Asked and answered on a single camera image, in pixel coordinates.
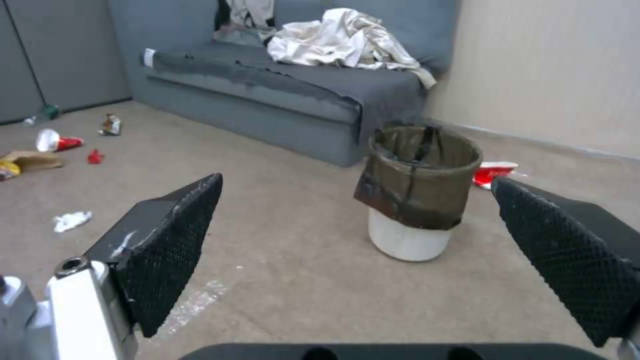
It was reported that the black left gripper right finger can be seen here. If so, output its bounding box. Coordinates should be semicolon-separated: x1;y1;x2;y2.
490;176;640;360

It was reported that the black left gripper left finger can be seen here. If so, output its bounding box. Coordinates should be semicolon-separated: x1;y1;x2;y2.
0;172;224;360

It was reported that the white trash can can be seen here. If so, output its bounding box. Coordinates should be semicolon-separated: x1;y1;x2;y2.
367;206;451;263

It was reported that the dark trash bag liner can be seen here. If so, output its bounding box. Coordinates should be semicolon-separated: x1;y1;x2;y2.
352;125;484;230

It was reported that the clear plastic wrap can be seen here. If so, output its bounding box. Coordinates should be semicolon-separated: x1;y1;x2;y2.
162;279;230;337

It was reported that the white crumpled tissue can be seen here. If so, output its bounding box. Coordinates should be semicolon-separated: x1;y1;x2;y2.
52;211;94;233

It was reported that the red white crushed cup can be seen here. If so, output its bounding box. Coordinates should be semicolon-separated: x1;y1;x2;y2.
472;161;527;191

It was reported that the crumpled foil snack wrapper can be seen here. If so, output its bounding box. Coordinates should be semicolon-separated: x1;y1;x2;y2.
98;114;123;137

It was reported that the red paper cup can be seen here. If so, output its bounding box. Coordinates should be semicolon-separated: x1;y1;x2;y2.
35;128;85;153

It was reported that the brown paper bag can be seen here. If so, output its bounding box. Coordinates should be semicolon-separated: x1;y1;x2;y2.
0;149;65;172

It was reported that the yellow snack wrapper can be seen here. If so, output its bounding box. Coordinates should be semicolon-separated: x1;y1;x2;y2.
0;159;22;182

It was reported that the clear plastic bottle green label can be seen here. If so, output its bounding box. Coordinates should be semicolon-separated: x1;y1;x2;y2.
22;104;61;127

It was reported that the grey blue sofa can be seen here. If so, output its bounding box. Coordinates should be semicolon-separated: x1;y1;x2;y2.
107;0;462;168

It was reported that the grey sofa blanket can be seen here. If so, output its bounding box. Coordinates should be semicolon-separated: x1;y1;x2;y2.
144;44;431;149

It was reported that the patterned cloth on sofa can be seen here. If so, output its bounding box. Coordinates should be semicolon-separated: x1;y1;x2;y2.
212;0;279;43

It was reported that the white crumpled sheet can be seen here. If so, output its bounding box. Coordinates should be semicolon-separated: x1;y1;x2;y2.
266;8;437;89

